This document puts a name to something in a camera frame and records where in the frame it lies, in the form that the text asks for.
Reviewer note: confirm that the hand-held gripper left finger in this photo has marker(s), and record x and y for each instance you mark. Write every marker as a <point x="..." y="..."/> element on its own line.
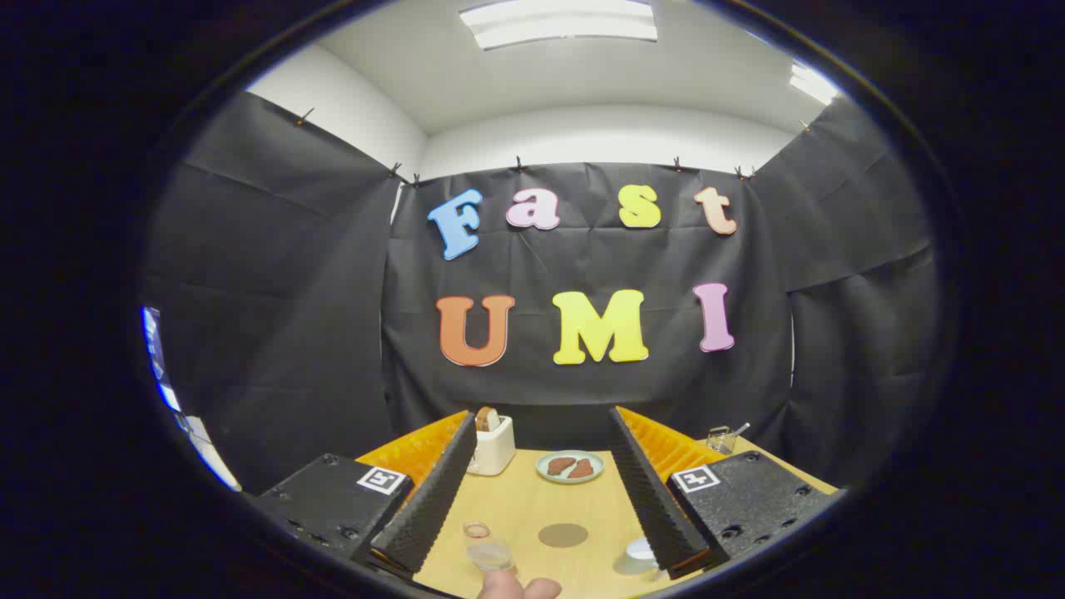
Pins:
<point x="433" y="499"/>

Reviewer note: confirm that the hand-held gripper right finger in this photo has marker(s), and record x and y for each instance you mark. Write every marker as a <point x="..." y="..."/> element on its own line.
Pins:
<point x="649" y="499"/>

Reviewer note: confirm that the white cup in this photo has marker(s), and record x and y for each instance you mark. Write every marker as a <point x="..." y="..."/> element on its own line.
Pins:
<point x="636" y="557"/>

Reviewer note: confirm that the clear plastic juice bottle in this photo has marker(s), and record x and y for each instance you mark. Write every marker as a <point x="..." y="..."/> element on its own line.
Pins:
<point x="489" y="553"/>

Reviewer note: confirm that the round brown coaster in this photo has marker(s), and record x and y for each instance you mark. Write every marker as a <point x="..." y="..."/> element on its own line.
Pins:
<point x="563" y="535"/>

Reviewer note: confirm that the brown meat piece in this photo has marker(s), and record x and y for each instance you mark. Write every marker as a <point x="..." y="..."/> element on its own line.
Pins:
<point x="582" y="469"/>
<point x="560" y="465"/>

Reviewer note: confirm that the white toaster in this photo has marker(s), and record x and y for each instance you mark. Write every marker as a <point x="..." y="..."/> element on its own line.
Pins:
<point x="491" y="453"/>

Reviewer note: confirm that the wooden table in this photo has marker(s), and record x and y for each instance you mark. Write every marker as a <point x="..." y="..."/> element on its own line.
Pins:
<point x="516" y="507"/>

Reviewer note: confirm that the brown bread slice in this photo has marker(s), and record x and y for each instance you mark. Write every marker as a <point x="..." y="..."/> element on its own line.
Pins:
<point x="486" y="418"/>

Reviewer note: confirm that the pale green plate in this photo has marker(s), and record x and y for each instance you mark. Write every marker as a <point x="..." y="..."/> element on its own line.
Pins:
<point x="545" y="474"/>

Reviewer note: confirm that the metal spoon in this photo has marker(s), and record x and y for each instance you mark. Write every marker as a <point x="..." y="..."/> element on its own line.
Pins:
<point x="739" y="430"/>

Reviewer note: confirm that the black backdrop cloth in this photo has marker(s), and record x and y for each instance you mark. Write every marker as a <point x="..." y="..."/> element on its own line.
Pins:
<point x="274" y="291"/>

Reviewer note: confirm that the bright screen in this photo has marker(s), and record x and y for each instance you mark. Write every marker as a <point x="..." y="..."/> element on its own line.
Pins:
<point x="166" y="383"/>

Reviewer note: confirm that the small ceiling light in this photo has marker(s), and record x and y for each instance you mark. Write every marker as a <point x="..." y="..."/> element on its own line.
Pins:
<point x="811" y="83"/>

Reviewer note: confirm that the long ceiling light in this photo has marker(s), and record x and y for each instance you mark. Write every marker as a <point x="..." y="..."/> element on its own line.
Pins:
<point x="557" y="21"/>

